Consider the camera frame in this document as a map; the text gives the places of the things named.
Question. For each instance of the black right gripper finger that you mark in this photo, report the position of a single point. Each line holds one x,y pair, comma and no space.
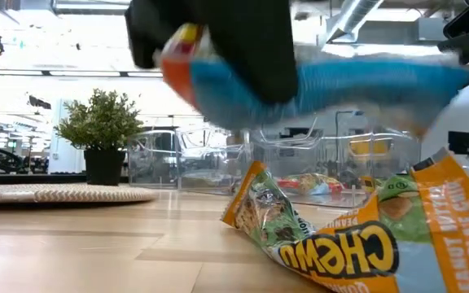
145,32
255,49

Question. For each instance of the blue wrapper Chewy granola bar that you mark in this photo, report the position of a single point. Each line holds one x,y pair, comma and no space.
360,89

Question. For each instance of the red wrapper Chewy granola bar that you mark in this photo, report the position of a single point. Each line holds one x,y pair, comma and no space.
308,184

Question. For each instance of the small black box device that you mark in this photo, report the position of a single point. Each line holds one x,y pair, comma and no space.
460,142

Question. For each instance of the green potted plant black pot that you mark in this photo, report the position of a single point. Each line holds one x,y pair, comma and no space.
100,122

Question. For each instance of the clear plastic bin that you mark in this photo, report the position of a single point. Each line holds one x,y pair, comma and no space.
153,163
210,154
299,154

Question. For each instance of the round woven beige placemat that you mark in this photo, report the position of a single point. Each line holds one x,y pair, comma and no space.
55,193

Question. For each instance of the silver ceiling duct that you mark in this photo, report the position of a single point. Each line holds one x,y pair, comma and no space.
352,18

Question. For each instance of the black aluminium rig frame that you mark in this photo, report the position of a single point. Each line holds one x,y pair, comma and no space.
35,177

